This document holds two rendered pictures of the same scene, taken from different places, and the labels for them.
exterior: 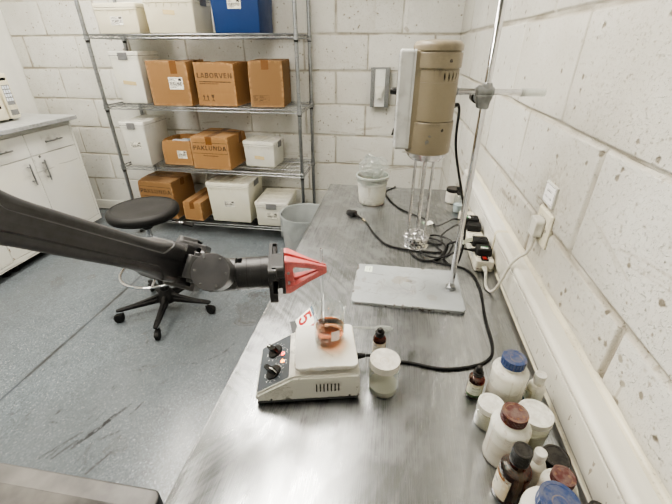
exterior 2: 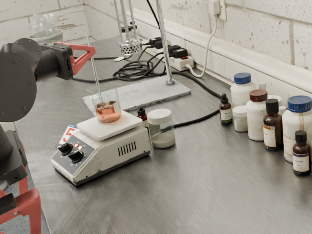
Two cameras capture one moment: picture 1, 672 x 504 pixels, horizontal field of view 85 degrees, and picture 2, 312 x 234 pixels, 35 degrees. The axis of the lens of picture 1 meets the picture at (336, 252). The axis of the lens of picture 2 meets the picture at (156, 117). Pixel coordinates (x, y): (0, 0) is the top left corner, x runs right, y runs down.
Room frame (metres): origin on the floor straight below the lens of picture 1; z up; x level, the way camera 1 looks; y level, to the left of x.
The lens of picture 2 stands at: (-0.45, 0.40, 1.27)
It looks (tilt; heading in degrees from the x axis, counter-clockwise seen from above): 22 degrees down; 334
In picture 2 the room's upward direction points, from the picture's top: 9 degrees counter-clockwise
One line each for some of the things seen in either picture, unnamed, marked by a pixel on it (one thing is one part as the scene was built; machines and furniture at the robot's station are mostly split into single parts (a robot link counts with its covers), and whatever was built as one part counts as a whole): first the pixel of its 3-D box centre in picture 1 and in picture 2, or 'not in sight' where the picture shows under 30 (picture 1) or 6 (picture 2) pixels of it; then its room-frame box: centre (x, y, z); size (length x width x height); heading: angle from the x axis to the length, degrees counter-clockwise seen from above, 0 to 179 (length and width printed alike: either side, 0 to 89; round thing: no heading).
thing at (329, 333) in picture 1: (328, 324); (105, 104); (0.57, 0.02, 0.88); 0.07 x 0.06 x 0.08; 66
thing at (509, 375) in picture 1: (507, 379); (243, 96); (0.49, -0.32, 0.81); 0.06 x 0.06 x 0.11
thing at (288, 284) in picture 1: (299, 267); (73, 55); (0.57, 0.06, 1.01); 0.09 x 0.07 x 0.07; 97
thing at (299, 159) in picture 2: not in sight; (301, 152); (0.20, -0.23, 0.79); 0.03 x 0.03 x 0.08
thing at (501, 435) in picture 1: (507, 434); (260, 114); (0.38, -0.28, 0.80); 0.06 x 0.06 x 0.11
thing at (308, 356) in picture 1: (325, 346); (109, 124); (0.55, 0.02, 0.83); 0.12 x 0.12 x 0.01; 4
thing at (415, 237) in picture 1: (420, 201); (123, 10); (0.87, -0.21, 1.02); 0.07 x 0.07 x 0.25
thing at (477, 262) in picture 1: (473, 237); (165, 52); (1.15, -0.48, 0.77); 0.40 x 0.06 x 0.04; 171
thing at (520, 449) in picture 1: (514, 472); (273, 123); (0.32, -0.26, 0.80); 0.04 x 0.04 x 0.11
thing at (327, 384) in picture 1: (312, 362); (103, 144); (0.55, 0.05, 0.79); 0.22 x 0.13 x 0.08; 94
